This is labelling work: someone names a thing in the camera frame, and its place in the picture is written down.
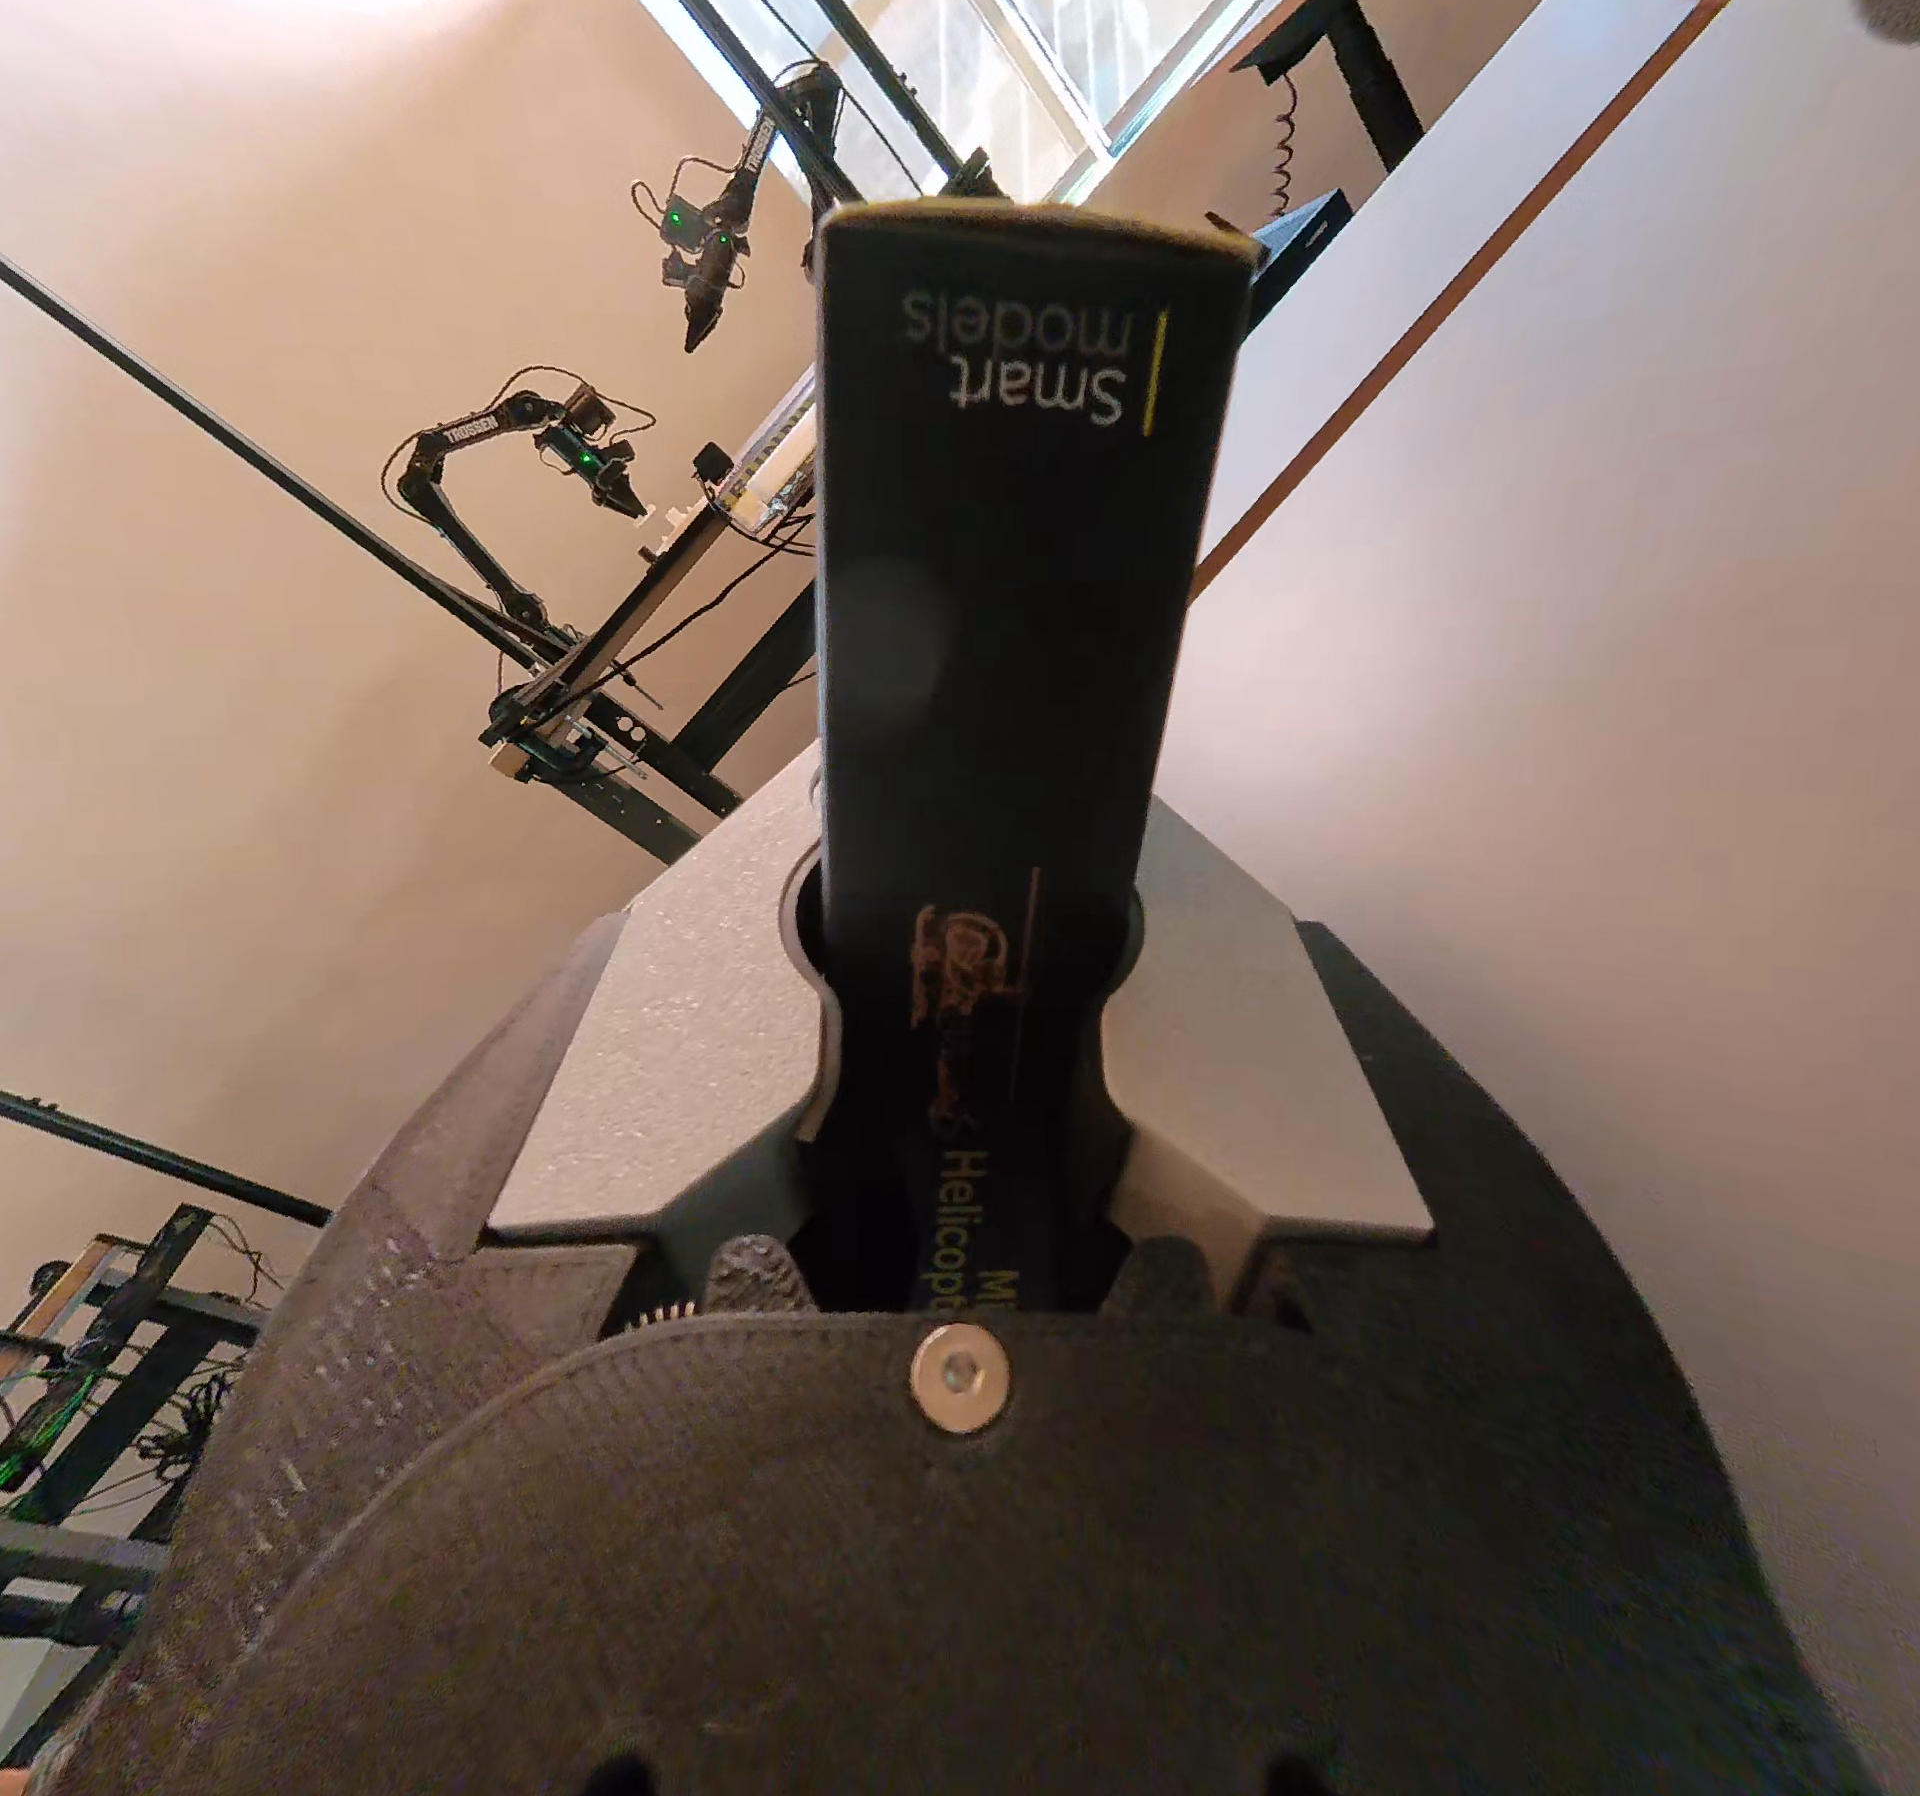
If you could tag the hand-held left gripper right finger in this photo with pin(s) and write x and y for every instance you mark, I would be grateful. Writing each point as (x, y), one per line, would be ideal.
(1260, 1074)

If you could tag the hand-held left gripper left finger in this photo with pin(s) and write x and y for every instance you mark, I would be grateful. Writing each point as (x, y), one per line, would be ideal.
(676, 1046)

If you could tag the tall black printed box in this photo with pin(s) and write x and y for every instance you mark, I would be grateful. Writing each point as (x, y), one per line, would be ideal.
(1004, 597)

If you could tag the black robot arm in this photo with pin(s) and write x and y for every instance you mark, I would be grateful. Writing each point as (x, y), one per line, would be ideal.
(449, 453)
(706, 281)

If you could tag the white desk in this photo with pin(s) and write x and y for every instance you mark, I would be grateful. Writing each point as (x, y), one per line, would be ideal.
(1575, 851)

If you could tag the wooden desk with black legs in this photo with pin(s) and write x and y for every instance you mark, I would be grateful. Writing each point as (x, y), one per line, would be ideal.
(1373, 70)

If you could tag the long black bar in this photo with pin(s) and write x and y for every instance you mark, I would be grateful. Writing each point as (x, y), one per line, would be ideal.
(151, 1152)
(224, 424)

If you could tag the shiny metal panel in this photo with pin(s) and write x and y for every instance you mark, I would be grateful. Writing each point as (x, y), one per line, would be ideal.
(780, 453)

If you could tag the black equipment rack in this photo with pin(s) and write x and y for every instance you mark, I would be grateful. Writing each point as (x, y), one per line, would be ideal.
(135, 1317)

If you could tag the small black box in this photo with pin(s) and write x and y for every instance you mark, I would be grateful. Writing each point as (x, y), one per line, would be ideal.
(1297, 236)

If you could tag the robot table with metal frame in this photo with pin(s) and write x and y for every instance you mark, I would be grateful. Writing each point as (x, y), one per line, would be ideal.
(563, 747)

